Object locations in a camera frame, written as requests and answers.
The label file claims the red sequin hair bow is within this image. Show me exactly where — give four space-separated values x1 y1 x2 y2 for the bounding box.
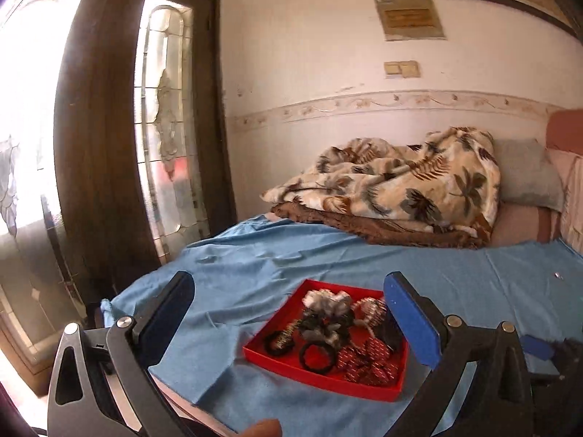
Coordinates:
337 337 400 387

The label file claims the grey black scrunchie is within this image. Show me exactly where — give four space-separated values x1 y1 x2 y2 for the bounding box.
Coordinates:
297 310 355 350

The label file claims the black hair tie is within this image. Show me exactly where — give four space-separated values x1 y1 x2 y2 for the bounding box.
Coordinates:
297 341 339 375

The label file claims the leopard print bracelet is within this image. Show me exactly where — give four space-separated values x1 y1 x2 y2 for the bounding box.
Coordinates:
273 319 302 351

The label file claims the white spotted scrunchie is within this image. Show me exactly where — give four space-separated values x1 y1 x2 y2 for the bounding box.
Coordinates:
302 289 352 318

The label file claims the red jewelry tray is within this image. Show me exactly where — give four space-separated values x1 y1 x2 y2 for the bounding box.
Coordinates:
243 279 408 401

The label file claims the person left hand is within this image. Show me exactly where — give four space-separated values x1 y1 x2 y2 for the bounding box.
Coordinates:
238 419 283 437

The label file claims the red white checkered scrunchie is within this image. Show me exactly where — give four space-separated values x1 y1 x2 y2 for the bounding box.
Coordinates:
352 297 387 328

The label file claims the brown fringed blanket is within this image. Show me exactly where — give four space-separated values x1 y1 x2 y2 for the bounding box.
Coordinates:
271 202 489 249

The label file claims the blue bed sheet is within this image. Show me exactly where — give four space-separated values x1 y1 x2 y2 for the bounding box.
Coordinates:
101 216 582 436

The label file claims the floral leaf print blanket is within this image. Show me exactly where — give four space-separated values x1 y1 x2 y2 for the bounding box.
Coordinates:
261 126 501 242

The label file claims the striped pink pillow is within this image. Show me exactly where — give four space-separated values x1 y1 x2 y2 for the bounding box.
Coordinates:
547 149 583 255

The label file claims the grey pillow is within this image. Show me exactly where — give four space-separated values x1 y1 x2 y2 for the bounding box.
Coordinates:
494 139 564 212

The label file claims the stained glass wooden door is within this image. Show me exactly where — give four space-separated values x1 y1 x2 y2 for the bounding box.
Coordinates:
1 0 235 396

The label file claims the beige light switch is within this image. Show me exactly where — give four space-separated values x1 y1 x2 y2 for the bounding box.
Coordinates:
383 60 421 79

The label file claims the wall plaque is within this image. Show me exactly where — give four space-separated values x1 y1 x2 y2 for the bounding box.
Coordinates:
375 0 446 42

